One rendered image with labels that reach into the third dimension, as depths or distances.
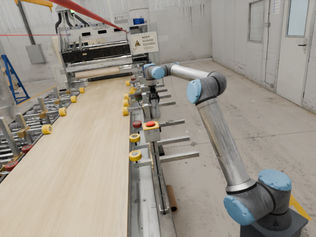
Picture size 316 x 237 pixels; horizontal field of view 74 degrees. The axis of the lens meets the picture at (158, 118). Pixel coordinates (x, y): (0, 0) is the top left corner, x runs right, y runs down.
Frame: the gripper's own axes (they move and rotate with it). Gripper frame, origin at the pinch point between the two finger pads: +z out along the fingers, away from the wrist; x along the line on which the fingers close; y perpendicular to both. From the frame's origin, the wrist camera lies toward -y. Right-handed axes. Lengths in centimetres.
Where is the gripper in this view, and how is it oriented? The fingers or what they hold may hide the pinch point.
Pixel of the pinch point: (155, 107)
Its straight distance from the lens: 178.6
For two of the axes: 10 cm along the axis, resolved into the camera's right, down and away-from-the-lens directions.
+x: -9.8, 1.6, -0.6
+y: -1.1, -3.7, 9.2
